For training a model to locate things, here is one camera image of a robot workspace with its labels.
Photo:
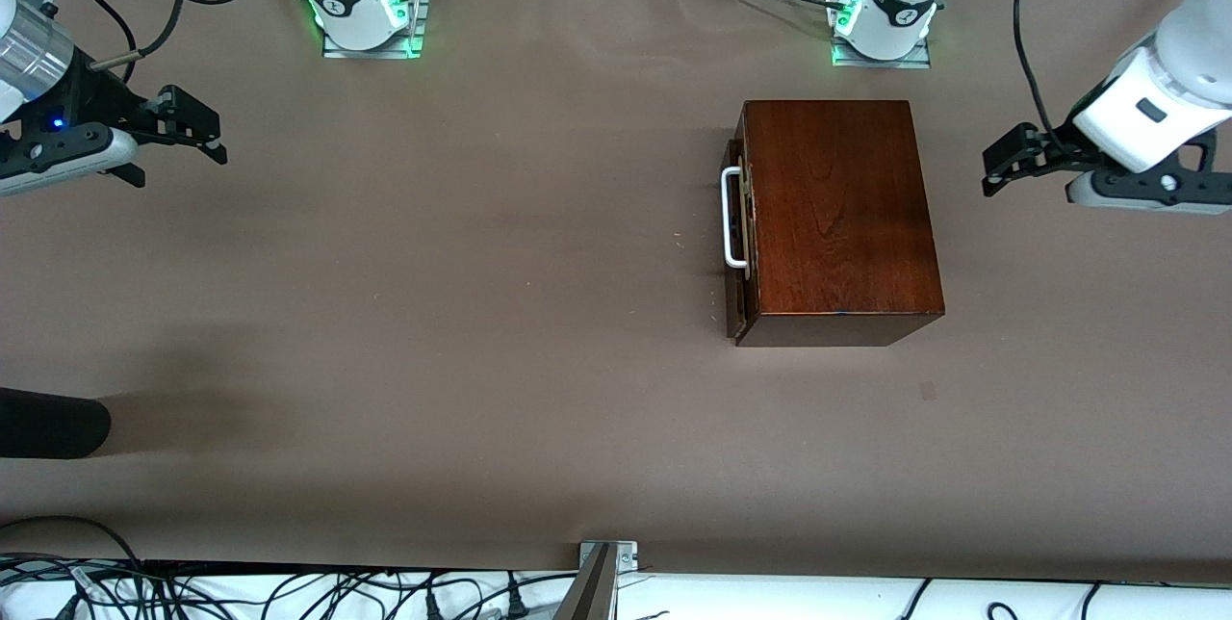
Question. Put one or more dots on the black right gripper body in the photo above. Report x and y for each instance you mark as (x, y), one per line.
(99, 102)

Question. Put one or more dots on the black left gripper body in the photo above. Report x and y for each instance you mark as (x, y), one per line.
(1051, 147)

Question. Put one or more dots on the dark brown wooden cabinet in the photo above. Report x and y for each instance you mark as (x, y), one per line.
(837, 216)

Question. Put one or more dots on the black cylindrical object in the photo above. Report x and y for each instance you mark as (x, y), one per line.
(48, 423)

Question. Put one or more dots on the grey metal pole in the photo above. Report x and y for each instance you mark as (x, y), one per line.
(589, 591)

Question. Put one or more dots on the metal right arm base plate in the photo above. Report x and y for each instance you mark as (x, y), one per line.
(414, 23)

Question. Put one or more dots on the silver pole mounting bracket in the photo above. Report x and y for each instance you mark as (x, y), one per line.
(626, 555)

